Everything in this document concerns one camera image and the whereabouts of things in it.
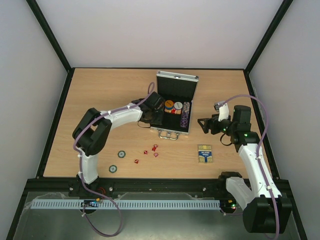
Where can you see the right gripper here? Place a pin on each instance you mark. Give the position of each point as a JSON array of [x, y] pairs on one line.
[[212, 125]]

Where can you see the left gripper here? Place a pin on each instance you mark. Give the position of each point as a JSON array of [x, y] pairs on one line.
[[158, 121]]

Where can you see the aluminium poker case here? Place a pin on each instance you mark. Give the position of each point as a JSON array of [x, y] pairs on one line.
[[178, 91]]

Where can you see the green poker chip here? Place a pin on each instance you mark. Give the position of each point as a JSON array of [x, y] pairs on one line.
[[121, 154], [112, 168]]

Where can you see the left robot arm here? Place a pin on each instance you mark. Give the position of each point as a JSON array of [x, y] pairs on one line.
[[90, 135]]

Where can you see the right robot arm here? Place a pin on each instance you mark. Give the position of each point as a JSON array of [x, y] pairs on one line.
[[264, 209]]

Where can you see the orange dealer button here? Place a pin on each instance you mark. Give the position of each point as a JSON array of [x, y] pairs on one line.
[[169, 104]]

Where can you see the purple chip stack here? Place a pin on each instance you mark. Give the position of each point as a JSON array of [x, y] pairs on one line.
[[184, 121]]

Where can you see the playing card box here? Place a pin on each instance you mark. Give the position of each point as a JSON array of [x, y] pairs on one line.
[[205, 153]]

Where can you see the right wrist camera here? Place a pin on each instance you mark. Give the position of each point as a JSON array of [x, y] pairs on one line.
[[223, 110]]

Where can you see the grey slotted cable duct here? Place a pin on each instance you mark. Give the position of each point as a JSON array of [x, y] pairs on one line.
[[77, 204]]

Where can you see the black frame rail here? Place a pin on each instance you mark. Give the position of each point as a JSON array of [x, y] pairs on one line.
[[112, 187]]

